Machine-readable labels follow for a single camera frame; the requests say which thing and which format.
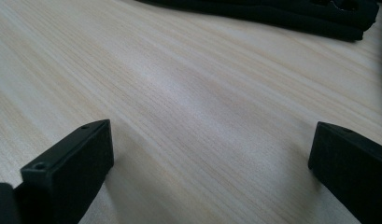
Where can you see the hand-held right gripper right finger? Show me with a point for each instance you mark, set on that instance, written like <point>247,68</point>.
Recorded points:
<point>350,171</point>

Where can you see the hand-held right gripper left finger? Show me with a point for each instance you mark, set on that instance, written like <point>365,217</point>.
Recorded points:
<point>67,174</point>

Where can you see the black cloth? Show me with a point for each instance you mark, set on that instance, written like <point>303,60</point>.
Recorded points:
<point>288,15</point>

